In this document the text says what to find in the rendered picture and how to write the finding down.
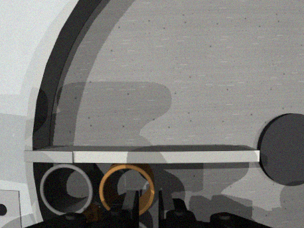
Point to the bronze bushing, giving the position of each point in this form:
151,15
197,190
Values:
108,195
93,213

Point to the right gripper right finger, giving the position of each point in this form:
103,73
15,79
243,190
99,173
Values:
172,217

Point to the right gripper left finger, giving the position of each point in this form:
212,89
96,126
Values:
124,213

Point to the grey metal ring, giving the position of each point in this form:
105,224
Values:
146,220
57,200

